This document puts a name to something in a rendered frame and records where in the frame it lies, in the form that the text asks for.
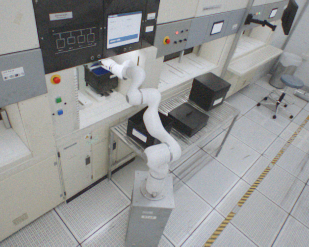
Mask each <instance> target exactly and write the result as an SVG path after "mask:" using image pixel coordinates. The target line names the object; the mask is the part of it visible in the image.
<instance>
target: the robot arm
mask: <svg viewBox="0 0 309 247"><path fill-rule="evenodd" d="M98 65H101V66H102V67H103V68H105V69H106V70H109V71H111V73H113V74H114V75H116V76H117V77H119V78H120V79H121V80H122V81H126V80H127V79H128V78H129V79H132V83H131V85H130V87H129V89H128V91H127V93H126V101H127V103H128V104H130V105H132V106H137V105H141V104H142V105H144V104H147V105H148V106H149V108H147V110H146V111H145V113H144V116H143V120H144V124H145V126H146V129H147V131H148V132H149V133H150V134H151V135H152V136H153V137H155V138H157V139H159V140H160V141H161V142H162V144H157V145H153V146H151V147H148V148H146V149H145V150H144V152H143V159H144V161H145V163H146V165H147V166H148V167H150V169H149V174H148V177H146V178H145V179H144V180H143V181H142V182H141V186H140V189H141V192H142V194H143V196H144V197H145V198H147V199H150V200H160V199H163V198H164V197H165V196H166V194H167V191H168V188H167V184H166V183H165V181H166V177H167V174H168V170H169V167H168V164H167V163H170V162H172V161H176V160H178V159H179V158H180V156H181V149H180V146H179V144H178V143H177V141H176V140H175V139H174V138H173V137H172V136H171V135H170V134H168V133H167V131H166V130H165V129H164V128H163V126H162V123H161V120H160V117H159V114H158V106H159V103H160V101H161V94H160V92H159V90H157V89H155V88H147V89H137V88H138V87H139V86H140V85H141V84H142V83H143V82H144V81H145V78H146V74H145V71H144V69H143V68H142V67H141V66H136V65H135V64H134V62H133V61H131V60H126V61H125V62H124V63H122V65H118V63H116V62H114V61H113V60H112V59H106V60H102V61H100V62H99V63H98Z"/></svg>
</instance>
